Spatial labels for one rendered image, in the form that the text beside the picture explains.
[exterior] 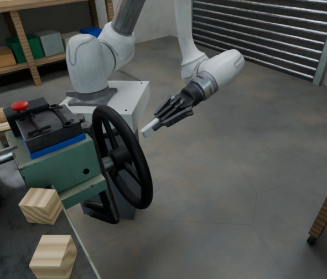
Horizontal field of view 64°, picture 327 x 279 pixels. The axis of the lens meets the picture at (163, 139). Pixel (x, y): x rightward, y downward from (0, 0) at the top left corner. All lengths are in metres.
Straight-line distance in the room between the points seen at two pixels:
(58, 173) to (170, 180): 1.28
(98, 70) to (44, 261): 0.89
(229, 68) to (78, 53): 0.59
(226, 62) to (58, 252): 0.75
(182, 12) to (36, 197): 0.75
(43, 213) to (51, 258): 0.09
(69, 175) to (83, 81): 0.68
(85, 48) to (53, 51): 2.42
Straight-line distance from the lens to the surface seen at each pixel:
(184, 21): 1.00
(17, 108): 0.55
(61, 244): 0.39
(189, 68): 1.03
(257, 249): 1.51
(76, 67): 1.15
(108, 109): 0.61
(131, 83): 1.37
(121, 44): 1.25
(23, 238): 0.47
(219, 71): 0.91
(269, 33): 3.49
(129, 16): 1.21
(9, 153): 0.55
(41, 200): 0.45
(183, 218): 1.55
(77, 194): 0.55
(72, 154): 0.51
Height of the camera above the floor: 1.25
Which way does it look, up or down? 37 degrees down
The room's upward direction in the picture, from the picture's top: 3 degrees counter-clockwise
